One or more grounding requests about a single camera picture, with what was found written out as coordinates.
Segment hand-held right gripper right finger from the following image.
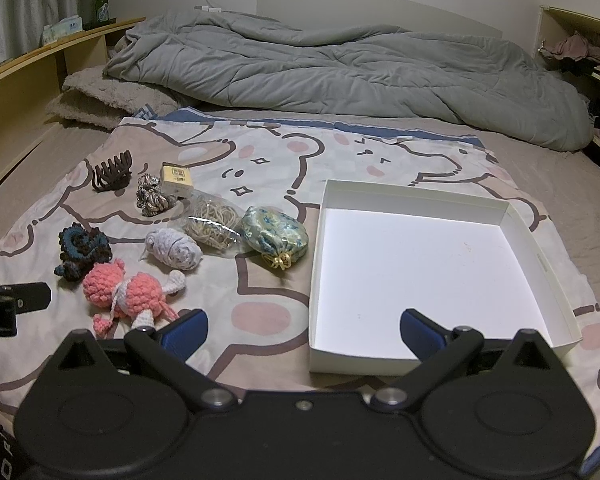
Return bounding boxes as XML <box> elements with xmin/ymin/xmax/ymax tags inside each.
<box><xmin>371</xmin><ymin>309</ymin><xmax>556</xmax><ymax>413</ymax></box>

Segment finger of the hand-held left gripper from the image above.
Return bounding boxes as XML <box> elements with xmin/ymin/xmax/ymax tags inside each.
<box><xmin>0</xmin><ymin>282</ymin><xmax>52</xmax><ymax>312</ymax></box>

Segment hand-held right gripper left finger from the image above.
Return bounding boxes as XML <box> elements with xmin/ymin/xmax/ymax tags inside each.
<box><xmin>50</xmin><ymin>309</ymin><xmax>238</xmax><ymax>415</ymax></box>

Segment pink white crochet doll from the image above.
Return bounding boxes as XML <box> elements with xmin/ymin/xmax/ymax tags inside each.
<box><xmin>82</xmin><ymin>258</ymin><xmax>187</xmax><ymax>339</ymax></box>

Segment white cardboard box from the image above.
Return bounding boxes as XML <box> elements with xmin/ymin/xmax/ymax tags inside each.
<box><xmin>308</xmin><ymin>178</ymin><xmax>582</xmax><ymax>376</ymax></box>

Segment dark blue crochet scrunchie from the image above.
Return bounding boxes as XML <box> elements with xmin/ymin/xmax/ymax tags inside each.
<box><xmin>54</xmin><ymin>225</ymin><xmax>113</xmax><ymax>282</ymax></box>

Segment white crochet scrunchie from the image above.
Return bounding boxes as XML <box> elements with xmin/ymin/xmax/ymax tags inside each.
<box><xmin>140</xmin><ymin>228</ymin><xmax>203</xmax><ymax>272</ymax></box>

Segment clear bag of rubber bands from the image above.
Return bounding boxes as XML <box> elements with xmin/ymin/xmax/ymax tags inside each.
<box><xmin>181</xmin><ymin>190</ymin><xmax>247</xmax><ymax>258</ymax></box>

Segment green patterned scrunchie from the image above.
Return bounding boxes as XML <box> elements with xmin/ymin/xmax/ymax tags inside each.
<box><xmin>241</xmin><ymin>205</ymin><xmax>309</xmax><ymax>271</ymax></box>

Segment braided grey brown cord knot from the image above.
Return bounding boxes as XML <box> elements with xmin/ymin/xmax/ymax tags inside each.
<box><xmin>135</xmin><ymin>172</ymin><xmax>179</xmax><ymax>218</ymax></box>

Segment brown hair claw clip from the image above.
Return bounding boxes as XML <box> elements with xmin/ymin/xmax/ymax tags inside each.
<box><xmin>91</xmin><ymin>149</ymin><xmax>133</xmax><ymax>193</ymax></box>

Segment small yellow box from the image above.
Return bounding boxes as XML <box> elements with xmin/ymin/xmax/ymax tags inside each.
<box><xmin>159</xmin><ymin>161</ymin><xmax>196</xmax><ymax>200</ymax></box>

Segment bear printed blanket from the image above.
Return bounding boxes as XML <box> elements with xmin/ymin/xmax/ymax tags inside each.
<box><xmin>0</xmin><ymin>105</ymin><xmax>600</xmax><ymax>478</ymax></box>

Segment wooden bedside shelf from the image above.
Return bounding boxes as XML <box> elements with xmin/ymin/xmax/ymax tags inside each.
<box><xmin>0</xmin><ymin>16</ymin><xmax>147</xmax><ymax>187</ymax></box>

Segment beige fluffy blanket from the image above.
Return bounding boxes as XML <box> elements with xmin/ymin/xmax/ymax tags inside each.
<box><xmin>45</xmin><ymin>66</ymin><xmax>181</xmax><ymax>130</ymax></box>

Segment tissue pack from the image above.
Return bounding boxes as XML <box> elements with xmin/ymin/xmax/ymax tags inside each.
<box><xmin>40</xmin><ymin>16</ymin><xmax>84</xmax><ymax>47</ymax></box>

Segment grey curtain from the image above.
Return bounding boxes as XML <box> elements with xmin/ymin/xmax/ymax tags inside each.
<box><xmin>0</xmin><ymin>0</ymin><xmax>84</xmax><ymax>75</ymax></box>

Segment grey duvet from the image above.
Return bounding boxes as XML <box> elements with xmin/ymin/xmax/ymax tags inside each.
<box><xmin>102</xmin><ymin>9</ymin><xmax>593</xmax><ymax>152</ymax></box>

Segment pink crumpled clothes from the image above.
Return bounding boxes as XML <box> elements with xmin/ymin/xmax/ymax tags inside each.
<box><xmin>539</xmin><ymin>31</ymin><xmax>600</xmax><ymax>67</ymax></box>

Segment cream open wardrobe shelf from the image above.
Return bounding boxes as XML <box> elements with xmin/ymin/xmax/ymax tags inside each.
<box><xmin>534</xmin><ymin>5</ymin><xmax>600</xmax><ymax>167</ymax></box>

